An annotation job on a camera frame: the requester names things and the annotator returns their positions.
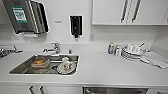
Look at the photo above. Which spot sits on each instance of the white cup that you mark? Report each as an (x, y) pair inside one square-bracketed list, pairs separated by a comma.
[(132, 48)]

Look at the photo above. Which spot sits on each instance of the black soap dispenser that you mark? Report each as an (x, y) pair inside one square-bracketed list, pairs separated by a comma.
[(75, 26)]

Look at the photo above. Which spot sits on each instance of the white base cabinet door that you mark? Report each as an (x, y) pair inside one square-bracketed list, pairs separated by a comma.
[(16, 90), (63, 90)]

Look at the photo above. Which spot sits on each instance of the small chrome sink knob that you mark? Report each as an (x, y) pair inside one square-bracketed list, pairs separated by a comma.
[(69, 51)]

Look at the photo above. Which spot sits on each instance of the white wall cabinet door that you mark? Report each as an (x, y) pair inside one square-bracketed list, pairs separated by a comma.
[(151, 10), (166, 21), (106, 11)]

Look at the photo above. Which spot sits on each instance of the metal dish rack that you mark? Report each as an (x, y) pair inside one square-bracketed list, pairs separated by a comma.
[(6, 51)]

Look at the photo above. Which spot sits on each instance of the steel dishwasher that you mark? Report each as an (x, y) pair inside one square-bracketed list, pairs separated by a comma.
[(113, 90)]

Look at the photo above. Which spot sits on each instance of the white saucer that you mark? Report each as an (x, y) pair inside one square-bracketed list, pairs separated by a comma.
[(59, 69)]

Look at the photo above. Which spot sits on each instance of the blue dish soap bottle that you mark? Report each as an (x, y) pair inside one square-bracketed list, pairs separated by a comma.
[(110, 49)]

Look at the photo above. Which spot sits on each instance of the steel paper towel dispenser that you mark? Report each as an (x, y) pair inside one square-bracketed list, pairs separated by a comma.
[(31, 16)]

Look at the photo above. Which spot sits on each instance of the stainless steel sink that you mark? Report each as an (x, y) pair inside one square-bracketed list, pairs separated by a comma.
[(21, 68)]

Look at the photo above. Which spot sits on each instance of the small white bottle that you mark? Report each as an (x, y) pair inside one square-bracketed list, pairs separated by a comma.
[(117, 51)]

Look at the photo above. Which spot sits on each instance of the white mug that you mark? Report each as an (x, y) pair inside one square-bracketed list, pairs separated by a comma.
[(65, 62)]

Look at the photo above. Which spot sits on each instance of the stack of white plates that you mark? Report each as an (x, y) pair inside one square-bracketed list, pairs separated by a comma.
[(128, 57)]

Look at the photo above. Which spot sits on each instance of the round sink drain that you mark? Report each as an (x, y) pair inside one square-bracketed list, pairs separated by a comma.
[(54, 68)]

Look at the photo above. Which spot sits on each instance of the small wall label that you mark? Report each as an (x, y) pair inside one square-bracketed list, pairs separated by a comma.
[(58, 21)]

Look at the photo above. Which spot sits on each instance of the chrome faucet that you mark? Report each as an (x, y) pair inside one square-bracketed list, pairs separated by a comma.
[(55, 48)]

